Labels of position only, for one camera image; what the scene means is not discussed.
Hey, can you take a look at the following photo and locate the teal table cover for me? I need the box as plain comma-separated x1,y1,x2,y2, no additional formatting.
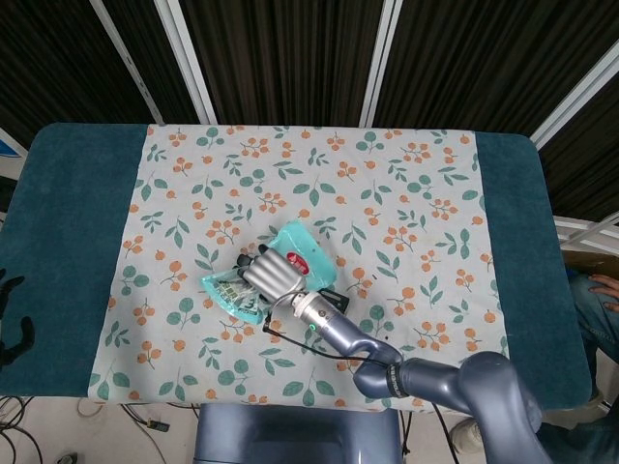
0,122,594,413

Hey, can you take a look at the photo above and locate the white shoe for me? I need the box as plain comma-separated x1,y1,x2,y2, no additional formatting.
451,417,484,450

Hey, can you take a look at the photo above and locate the left robot hand black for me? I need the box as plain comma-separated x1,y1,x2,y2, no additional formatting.
0,267,38,372

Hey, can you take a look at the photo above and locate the black floor cable bundle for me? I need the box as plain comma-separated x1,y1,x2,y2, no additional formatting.
0,394,47,464

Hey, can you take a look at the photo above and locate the person leg in blue jeans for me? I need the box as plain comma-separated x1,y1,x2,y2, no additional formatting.
569,275,619,362

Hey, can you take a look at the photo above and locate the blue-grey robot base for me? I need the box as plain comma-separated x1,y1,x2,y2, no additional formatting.
192,402,405,464

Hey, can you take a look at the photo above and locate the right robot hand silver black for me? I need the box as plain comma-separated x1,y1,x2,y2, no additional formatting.
235,245,311,304

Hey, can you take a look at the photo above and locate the floral patterned tablecloth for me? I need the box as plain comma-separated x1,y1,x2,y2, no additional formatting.
88,124,519,420

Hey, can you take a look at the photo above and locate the white aluminium partition frame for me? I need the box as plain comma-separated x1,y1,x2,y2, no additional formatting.
359,0,404,128
153,0,218,126
89,0,166,126
530,51,619,149

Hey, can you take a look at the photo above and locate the cardboard box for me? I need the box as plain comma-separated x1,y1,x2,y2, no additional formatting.
562,248,619,277

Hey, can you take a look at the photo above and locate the blue white sign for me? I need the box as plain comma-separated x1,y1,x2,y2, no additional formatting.
0,127,29,160

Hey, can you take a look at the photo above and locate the bystander bare hand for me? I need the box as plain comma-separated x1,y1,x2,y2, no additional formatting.
588,273,619,310

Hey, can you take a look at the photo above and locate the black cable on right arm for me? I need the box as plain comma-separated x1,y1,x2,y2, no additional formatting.
261,312,371,363

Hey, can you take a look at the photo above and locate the white orange floor cable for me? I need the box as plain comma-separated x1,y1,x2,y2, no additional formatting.
76,399,105,420

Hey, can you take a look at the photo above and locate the black slotted flat plate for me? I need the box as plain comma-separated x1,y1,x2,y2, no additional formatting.
314,288,351,313

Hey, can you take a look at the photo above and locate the light blue cloth package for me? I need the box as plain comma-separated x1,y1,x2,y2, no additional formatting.
199,219,338,327

